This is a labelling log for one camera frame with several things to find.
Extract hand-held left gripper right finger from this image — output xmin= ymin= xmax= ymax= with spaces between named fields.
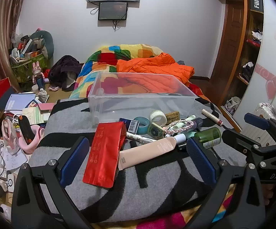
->
xmin=186 ymin=137 xmax=266 ymax=229

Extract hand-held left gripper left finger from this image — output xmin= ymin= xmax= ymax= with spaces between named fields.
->
xmin=11 ymin=136 xmax=98 ymax=229

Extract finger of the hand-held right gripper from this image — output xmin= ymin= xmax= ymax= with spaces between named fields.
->
xmin=244 ymin=113 xmax=276 ymax=144
xmin=222 ymin=129 xmax=276 ymax=165

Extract green glass bottle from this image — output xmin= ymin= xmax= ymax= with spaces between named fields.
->
xmin=177 ymin=127 xmax=222 ymax=151

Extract red foil pouch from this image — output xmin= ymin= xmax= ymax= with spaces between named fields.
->
xmin=83 ymin=122 xmax=126 ymax=188

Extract purple spray bottle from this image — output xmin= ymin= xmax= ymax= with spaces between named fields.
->
xmin=188 ymin=117 xmax=204 ymax=130

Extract pale green tube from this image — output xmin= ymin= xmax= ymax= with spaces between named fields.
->
xmin=168 ymin=121 xmax=194 ymax=130

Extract beige cosmetic tube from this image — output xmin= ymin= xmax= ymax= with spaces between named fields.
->
xmin=118 ymin=134 xmax=187 ymax=171

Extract blue razor blade box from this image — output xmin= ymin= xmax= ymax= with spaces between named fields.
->
xmin=119 ymin=118 xmax=140 ymax=134

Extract white pen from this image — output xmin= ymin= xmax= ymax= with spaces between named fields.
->
xmin=126 ymin=132 xmax=156 ymax=145

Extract clear plastic storage bin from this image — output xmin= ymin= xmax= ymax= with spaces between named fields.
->
xmin=87 ymin=72 xmax=198 ymax=127

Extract person's right hand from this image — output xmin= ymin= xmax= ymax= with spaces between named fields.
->
xmin=263 ymin=185 xmax=274 ymax=207

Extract white shoes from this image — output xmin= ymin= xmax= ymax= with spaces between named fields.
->
xmin=225 ymin=97 xmax=241 ymax=115

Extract tan cardboard box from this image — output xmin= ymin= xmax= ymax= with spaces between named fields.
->
xmin=165 ymin=111 xmax=181 ymax=124

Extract small cream green box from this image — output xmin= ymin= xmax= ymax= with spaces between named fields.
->
xmin=148 ymin=122 xmax=166 ymax=140

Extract white tape roll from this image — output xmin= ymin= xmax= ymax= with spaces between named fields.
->
xmin=149 ymin=110 xmax=167 ymax=127

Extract grey black blanket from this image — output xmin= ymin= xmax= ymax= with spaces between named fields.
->
xmin=28 ymin=98 xmax=248 ymax=222

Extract black orange device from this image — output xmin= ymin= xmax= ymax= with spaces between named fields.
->
xmin=17 ymin=115 xmax=34 ymax=145

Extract white wardrobe door pink hearts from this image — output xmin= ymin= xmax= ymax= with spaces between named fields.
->
xmin=232 ymin=0 xmax=276 ymax=134

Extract pink flat box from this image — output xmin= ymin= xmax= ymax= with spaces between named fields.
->
xmin=38 ymin=102 xmax=56 ymax=114

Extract cream green book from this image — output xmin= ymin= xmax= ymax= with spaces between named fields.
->
xmin=22 ymin=107 xmax=44 ymax=126

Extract wooden shelf unit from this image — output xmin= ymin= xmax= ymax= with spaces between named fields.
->
xmin=200 ymin=0 xmax=265 ymax=124

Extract loose white papers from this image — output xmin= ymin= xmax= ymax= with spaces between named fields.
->
xmin=0 ymin=136 xmax=26 ymax=172

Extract teal tape roll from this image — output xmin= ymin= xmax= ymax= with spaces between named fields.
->
xmin=134 ymin=116 xmax=151 ymax=135

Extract pink patterned fleece blanket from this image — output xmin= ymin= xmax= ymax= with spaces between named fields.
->
xmin=93 ymin=184 xmax=236 ymax=229

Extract pink transparent bag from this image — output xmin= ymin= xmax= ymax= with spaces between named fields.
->
xmin=1 ymin=119 xmax=19 ymax=153

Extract blue grey notebook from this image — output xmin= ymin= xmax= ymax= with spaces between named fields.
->
xmin=4 ymin=94 xmax=37 ymax=112

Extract wooden door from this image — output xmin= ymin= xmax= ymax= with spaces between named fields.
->
xmin=208 ymin=2 xmax=245 ymax=105

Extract dark clothes pile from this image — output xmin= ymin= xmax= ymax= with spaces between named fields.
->
xmin=49 ymin=55 xmax=81 ymax=91

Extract rabbit toy figure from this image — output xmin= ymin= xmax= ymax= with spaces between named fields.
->
xmin=32 ymin=62 xmax=46 ymax=90

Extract green box of clutter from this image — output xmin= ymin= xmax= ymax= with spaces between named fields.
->
xmin=11 ymin=52 xmax=49 ymax=84

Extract orange down jacket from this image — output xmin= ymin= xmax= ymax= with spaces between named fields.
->
xmin=116 ymin=52 xmax=195 ymax=87

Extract colourful patchwork blanket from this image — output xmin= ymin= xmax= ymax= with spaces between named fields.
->
xmin=69 ymin=44 xmax=212 ymax=102

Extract black printed box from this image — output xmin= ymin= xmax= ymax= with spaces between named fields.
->
xmin=250 ymin=0 xmax=265 ymax=13

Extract grey green neck pillow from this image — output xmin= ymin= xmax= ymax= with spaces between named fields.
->
xmin=29 ymin=31 xmax=55 ymax=59

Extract pink white braided bracelet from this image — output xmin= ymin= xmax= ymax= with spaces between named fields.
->
xmin=164 ymin=120 xmax=196 ymax=135

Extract white wall cable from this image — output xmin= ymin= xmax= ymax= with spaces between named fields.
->
xmin=89 ymin=3 xmax=100 ymax=15

